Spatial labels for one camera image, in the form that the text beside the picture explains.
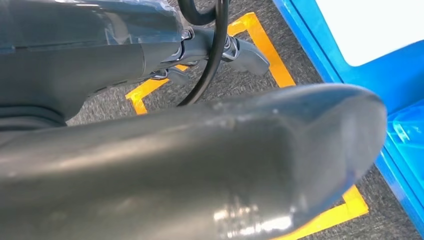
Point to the blue wheeled rack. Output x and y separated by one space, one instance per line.
311 36

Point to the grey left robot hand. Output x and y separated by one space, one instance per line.
82 59

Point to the yellow floor tape square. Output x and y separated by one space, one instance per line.
356 203

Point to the blue plastic crate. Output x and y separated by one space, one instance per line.
407 132

